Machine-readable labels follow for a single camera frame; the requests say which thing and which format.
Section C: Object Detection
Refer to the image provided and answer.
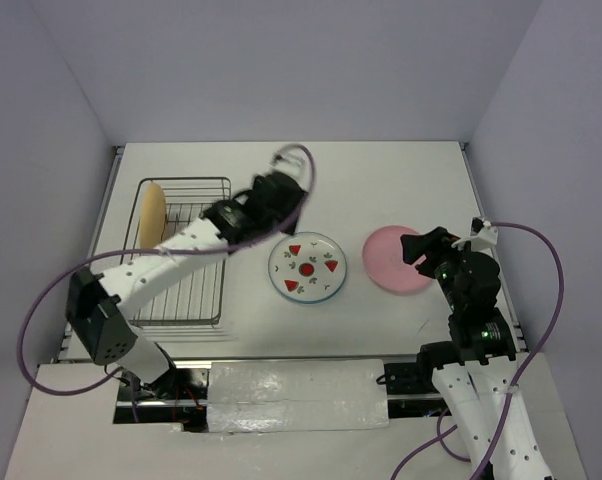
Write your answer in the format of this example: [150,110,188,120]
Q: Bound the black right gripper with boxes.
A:
[399,224,476,309]

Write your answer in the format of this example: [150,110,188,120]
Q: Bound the pink plate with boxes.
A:
[361,225,430,295]

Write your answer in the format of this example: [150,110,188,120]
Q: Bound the white plate blue rim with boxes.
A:
[268,232,347,304]

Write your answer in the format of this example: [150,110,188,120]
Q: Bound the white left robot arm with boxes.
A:
[66,171,308,399]

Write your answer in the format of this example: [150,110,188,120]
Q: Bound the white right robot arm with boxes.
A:
[401,218,553,479]

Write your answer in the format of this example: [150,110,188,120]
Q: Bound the yellow plate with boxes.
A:
[138,182,167,249]

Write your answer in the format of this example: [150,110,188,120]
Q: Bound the silver foil tape cover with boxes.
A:
[207,359,389,433]

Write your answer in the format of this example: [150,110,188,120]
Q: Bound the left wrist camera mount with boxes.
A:
[270,146,309,183]

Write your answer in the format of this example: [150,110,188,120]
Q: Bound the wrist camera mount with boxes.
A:
[452,217,498,252]
[270,146,309,183]

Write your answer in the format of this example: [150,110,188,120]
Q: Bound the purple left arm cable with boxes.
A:
[18,143,316,419]

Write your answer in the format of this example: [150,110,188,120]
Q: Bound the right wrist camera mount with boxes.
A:
[452,217,498,252]

